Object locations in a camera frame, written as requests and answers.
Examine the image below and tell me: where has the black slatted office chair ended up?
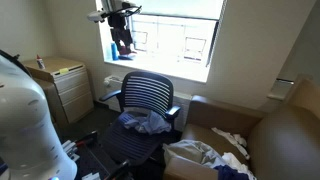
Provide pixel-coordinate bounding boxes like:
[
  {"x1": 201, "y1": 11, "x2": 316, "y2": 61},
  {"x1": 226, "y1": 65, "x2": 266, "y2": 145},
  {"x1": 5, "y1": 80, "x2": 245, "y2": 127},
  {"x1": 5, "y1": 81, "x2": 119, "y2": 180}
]
[{"x1": 98, "y1": 70, "x2": 183, "y2": 168}]

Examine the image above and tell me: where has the tan sofa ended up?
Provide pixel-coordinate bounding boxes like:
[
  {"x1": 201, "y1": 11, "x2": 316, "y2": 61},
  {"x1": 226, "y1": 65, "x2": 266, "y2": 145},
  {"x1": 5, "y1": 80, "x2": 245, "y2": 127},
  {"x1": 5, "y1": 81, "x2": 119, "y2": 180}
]
[{"x1": 163, "y1": 74, "x2": 320, "y2": 180}]

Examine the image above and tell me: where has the white crumpled cloth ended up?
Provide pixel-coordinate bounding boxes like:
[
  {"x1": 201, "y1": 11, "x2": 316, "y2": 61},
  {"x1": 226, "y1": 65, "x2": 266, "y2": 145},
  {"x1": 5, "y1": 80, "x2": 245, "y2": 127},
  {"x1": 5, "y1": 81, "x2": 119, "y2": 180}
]
[{"x1": 221, "y1": 151, "x2": 258, "y2": 180}]

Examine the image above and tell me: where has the red white small bottle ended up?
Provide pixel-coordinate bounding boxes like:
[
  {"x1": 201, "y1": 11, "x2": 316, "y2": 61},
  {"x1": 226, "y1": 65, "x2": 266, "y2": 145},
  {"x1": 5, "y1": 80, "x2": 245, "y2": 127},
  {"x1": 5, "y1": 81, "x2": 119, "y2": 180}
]
[{"x1": 35, "y1": 54, "x2": 46, "y2": 70}]

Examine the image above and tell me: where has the red cap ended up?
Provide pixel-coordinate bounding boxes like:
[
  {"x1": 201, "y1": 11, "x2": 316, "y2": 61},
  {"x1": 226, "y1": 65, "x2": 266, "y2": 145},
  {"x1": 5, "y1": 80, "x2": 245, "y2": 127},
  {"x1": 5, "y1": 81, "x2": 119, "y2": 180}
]
[{"x1": 118, "y1": 45, "x2": 138, "y2": 61}]

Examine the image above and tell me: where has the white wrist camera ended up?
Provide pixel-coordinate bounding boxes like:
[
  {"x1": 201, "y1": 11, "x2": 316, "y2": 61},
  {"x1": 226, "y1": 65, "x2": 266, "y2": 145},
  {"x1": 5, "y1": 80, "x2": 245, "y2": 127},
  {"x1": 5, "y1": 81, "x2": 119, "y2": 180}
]
[{"x1": 87, "y1": 9, "x2": 108, "y2": 24}]

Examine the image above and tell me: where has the light wood filing cabinet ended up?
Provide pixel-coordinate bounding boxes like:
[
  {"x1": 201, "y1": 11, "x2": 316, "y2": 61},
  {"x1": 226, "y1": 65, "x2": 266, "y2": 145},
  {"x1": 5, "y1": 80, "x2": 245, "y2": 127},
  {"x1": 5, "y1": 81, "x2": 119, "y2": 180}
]
[{"x1": 22, "y1": 56, "x2": 95, "y2": 127}]

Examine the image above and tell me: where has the white cloth strip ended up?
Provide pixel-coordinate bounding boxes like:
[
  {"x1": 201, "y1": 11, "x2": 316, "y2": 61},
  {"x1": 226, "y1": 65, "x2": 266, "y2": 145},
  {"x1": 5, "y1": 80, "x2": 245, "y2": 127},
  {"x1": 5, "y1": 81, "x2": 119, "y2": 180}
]
[{"x1": 211, "y1": 126, "x2": 251, "y2": 160}]

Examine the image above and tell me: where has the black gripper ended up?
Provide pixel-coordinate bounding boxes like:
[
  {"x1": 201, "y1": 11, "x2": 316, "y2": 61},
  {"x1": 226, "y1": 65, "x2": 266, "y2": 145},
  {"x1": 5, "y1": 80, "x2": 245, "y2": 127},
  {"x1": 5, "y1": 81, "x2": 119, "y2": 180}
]
[{"x1": 107, "y1": 12, "x2": 134, "y2": 52}]

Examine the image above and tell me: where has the black base cable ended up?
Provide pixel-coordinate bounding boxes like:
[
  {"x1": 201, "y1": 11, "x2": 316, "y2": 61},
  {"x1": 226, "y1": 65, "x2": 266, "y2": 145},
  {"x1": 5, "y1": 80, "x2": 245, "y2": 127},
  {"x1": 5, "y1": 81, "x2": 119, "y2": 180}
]
[{"x1": 0, "y1": 49, "x2": 33, "y2": 78}]

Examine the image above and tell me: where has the pale grey crumpled cloth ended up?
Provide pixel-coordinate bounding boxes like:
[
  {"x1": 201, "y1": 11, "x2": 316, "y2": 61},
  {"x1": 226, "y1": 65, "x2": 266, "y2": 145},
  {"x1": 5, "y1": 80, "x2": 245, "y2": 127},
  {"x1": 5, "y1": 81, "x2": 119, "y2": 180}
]
[{"x1": 162, "y1": 139, "x2": 228, "y2": 168}]

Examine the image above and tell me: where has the blue bottle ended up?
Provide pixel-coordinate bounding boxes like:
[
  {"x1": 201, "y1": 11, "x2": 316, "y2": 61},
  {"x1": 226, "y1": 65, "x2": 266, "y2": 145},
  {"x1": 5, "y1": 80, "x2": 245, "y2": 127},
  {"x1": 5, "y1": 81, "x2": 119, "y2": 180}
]
[{"x1": 110, "y1": 42, "x2": 120, "y2": 62}]

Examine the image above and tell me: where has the navy blue cloth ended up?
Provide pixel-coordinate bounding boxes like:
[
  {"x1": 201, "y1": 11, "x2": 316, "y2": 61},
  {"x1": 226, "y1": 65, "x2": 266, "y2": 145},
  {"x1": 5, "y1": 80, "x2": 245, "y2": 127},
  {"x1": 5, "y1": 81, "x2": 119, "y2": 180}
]
[{"x1": 213, "y1": 164, "x2": 251, "y2": 180}]

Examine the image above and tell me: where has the light blue t-shirt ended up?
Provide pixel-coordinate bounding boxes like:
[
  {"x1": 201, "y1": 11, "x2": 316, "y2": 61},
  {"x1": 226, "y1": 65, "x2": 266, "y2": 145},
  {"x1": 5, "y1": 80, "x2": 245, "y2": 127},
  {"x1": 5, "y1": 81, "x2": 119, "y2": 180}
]
[{"x1": 118, "y1": 109, "x2": 173, "y2": 135}]

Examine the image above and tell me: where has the window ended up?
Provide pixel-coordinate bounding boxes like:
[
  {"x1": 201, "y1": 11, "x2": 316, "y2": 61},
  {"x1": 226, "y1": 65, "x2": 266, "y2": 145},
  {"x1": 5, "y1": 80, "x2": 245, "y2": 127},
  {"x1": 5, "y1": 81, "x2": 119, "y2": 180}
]
[{"x1": 94, "y1": 0, "x2": 228, "y2": 84}]

